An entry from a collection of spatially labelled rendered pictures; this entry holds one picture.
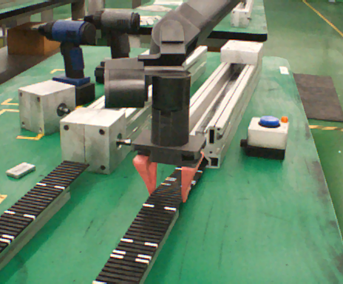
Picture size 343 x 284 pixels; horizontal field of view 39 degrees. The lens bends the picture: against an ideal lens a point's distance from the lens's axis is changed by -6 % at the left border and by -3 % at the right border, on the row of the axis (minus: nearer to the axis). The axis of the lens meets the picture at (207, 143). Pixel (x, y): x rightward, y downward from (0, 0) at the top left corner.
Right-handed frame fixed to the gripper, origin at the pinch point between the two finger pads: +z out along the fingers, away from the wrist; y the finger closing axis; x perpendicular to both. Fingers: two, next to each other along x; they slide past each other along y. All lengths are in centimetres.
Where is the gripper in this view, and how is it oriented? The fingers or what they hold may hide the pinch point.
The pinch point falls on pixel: (168, 194)
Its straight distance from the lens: 80.9
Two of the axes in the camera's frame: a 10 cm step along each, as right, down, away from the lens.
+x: -2.0, 3.4, -9.2
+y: -9.8, -1.2, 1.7
